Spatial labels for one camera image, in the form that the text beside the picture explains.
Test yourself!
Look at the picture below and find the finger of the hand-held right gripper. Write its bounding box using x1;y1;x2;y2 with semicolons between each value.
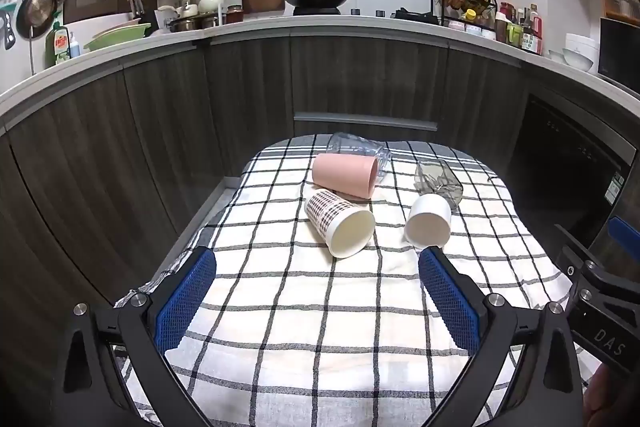
553;223;640;309
607;215;640;264

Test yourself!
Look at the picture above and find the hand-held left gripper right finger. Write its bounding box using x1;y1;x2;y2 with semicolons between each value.
418;246;586;427

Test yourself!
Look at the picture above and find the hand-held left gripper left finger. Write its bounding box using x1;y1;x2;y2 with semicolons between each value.
50;246;218;427

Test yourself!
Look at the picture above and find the white cup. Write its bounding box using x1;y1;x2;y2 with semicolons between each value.
404;193;453;249

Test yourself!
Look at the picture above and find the ribbed clear glass cup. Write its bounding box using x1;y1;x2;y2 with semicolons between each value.
414;159;464;211

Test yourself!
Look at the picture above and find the plaid paper cup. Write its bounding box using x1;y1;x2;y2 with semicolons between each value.
304;188;376;259

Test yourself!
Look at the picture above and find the pink cup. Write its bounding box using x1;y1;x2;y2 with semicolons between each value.
311;153;380;199

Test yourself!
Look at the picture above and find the wide clear glass cup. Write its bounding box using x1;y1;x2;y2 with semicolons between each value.
326;132;392;185

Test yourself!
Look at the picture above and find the person's right hand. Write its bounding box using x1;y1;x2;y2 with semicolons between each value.
585;364;610;414

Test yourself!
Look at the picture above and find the built-in black dishwasher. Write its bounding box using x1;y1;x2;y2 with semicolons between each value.
504;93;632;249

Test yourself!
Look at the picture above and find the black and white checked cloth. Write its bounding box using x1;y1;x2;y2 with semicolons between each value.
115;134;601;427

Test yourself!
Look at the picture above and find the black countertop appliance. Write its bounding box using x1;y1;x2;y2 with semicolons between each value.
597;17;640;84

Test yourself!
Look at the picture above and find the stack of white bowls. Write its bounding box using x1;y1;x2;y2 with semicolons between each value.
562;33;600;71

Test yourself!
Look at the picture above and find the red cap sauce bottle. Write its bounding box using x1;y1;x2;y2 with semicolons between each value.
520;4;544;56

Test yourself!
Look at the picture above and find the dark sauce bottle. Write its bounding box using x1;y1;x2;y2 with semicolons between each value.
494;1;516;43

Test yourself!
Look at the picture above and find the green plastic basin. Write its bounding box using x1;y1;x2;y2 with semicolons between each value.
82;22;152;53

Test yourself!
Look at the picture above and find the steel pot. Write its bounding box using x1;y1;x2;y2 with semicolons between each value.
168;14;221;34

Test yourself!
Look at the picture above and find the white jug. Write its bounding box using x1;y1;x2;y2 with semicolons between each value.
154;5;179;31

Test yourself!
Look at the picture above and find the green dish soap bottle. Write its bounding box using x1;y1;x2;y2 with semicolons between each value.
45;20;71;68

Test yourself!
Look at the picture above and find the black gas stove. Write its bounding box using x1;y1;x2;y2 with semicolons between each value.
292;7;442;26

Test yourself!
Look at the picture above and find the hanging steel frying pan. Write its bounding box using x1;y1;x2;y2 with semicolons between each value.
15;0;56;76

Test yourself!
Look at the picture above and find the grey drawer handle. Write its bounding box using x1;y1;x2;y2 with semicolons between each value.
293;111;440;131

